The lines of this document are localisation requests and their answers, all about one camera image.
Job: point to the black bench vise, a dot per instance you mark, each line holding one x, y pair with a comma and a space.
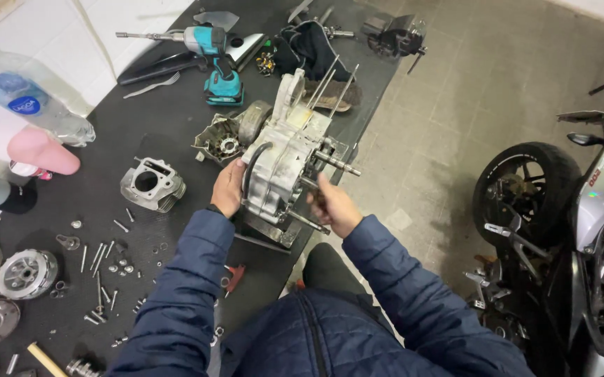
393, 37

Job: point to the grey engine side cover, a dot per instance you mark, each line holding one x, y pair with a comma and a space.
218, 141

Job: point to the silver clutch basket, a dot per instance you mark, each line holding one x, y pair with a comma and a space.
25, 274

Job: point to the clear plastic water bottle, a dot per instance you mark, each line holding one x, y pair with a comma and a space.
24, 97

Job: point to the short steel shaft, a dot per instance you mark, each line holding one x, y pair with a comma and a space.
339, 33

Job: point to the dark cloth rag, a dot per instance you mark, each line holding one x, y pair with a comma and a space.
310, 50

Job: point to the grey and black motorcycle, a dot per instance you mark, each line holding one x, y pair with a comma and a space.
590, 220

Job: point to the person's right hand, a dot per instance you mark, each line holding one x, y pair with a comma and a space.
337, 209

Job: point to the silver motorcycle engine crankcase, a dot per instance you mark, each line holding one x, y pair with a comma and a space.
286, 157

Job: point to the scattered bolts and washers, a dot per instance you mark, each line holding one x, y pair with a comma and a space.
100, 262

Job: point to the small red and white container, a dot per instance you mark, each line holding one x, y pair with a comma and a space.
28, 169

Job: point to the pink plastic bottle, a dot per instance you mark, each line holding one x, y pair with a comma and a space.
40, 151

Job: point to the clear plastic piece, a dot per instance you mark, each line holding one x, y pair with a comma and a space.
217, 20

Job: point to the wooden brush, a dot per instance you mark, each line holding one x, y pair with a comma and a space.
352, 94

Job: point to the grey metal engine stand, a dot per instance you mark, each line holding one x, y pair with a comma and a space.
270, 234

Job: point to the round grey flywheel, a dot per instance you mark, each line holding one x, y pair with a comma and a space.
255, 121

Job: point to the person's black trouser leg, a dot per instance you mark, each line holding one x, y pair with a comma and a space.
331, 269

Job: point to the black rubber mat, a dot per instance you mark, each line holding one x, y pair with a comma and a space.
124, 131

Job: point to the person's blue quilted jacket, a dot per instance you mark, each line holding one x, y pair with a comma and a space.
333, 340

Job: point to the small steel gear shaft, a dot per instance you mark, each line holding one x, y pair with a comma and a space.
83, 368

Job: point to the silver engine cylinder block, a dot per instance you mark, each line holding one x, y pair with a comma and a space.
153, 184

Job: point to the white plastic fork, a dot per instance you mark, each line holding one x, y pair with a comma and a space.
153, 86

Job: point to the person's left hand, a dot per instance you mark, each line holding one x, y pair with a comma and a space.
227, 191

